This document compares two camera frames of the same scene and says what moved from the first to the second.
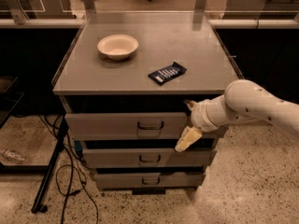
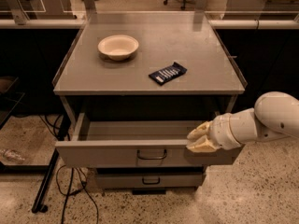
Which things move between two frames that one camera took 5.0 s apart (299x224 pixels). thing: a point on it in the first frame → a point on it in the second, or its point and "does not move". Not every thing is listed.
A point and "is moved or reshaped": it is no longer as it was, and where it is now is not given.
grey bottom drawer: x=149 y=180 does not move
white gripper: x=198 y=116 → x=221 y=131
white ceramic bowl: x=118 y=47 does not move
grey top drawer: x=126 y=125 is moved or reshaped
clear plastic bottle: x=13 y=155 does not move
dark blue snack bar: x=166 y=74 does not move
